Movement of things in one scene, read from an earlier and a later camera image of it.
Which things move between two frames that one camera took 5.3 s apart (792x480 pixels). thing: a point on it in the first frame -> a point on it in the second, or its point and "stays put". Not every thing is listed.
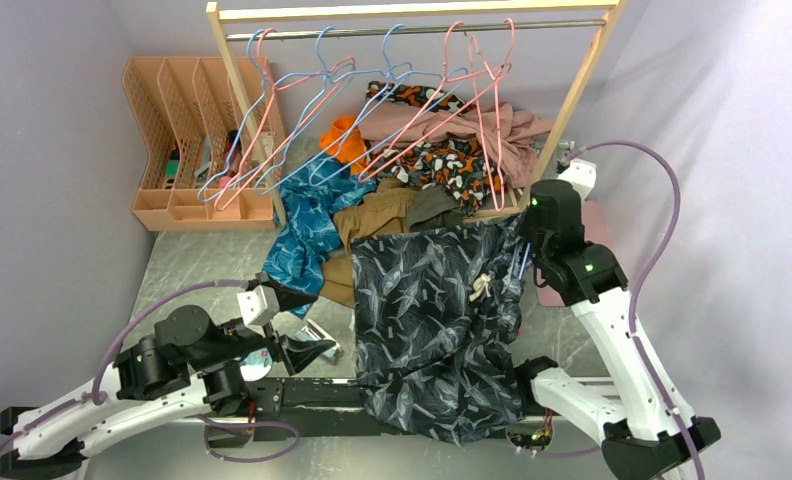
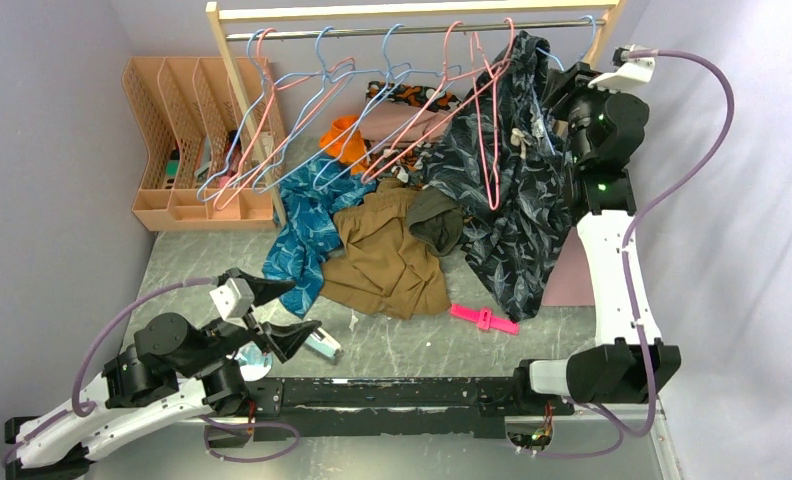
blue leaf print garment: (308, 225) stays put
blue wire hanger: (524, 260) -> (562, 68)
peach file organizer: (202, 170) stays put
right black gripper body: (530, 234) -> (571, 89)
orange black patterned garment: (465, 167) stays put
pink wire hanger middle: (444, 124) stays put
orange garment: (346, 142) stays put
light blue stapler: (312, 332) stays put
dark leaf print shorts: (437, 319) -> (501, 166)
